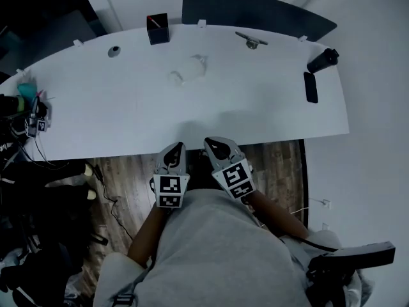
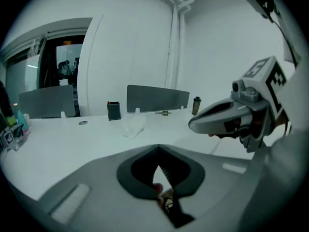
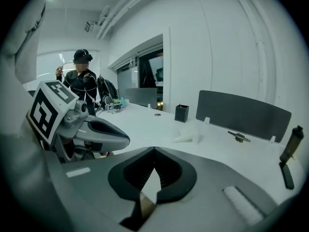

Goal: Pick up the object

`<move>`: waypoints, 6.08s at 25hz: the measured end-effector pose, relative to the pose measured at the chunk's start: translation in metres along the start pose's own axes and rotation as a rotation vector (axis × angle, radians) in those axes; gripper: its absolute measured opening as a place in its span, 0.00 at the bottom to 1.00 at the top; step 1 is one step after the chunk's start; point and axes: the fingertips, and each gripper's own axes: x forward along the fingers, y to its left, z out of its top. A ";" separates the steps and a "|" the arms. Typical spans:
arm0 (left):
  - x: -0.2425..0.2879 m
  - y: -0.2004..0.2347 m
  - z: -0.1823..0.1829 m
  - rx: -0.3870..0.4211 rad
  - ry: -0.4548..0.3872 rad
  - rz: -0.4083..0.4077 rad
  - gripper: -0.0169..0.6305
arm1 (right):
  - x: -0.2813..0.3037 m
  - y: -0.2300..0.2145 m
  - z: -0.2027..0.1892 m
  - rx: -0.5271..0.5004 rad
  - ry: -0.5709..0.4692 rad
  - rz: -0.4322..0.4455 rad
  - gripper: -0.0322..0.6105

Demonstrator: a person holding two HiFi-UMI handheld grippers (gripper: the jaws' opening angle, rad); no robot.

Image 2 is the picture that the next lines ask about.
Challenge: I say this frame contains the person's left hand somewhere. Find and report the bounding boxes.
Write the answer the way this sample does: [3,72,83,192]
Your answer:
[152,182,164,196]

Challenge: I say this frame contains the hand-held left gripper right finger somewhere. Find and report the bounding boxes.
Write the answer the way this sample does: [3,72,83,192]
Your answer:
[158,144,264,232]

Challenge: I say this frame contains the translucent plastic object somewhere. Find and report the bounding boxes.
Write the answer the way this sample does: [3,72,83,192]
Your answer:
[121,116,147,139]

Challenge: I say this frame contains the black pen holder box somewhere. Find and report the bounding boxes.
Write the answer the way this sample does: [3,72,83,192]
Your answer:
[107,101,122,121]

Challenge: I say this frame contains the teal bottle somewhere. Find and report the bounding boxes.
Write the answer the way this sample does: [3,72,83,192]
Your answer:
[16,110,25,131]

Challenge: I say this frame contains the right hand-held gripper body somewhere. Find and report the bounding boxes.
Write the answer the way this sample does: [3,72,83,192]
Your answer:
[231,56,291,154]

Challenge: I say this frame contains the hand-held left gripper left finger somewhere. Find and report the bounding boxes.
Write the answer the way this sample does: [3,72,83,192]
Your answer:
[38,144,175,232]

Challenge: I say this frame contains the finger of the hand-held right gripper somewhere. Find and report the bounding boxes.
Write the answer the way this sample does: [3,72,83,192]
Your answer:
[197,97,242,117]
[188,106,253,136]

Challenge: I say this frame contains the dark bottle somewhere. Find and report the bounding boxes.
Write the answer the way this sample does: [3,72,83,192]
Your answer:
[192,96,202,116]

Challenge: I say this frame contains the white wall pipes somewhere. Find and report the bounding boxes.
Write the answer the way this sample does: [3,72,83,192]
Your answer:
[144,0,195,89]

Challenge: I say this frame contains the grey desk divider panel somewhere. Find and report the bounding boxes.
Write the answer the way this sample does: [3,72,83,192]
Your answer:
[126,85,190,114]
[18,85,75,119]

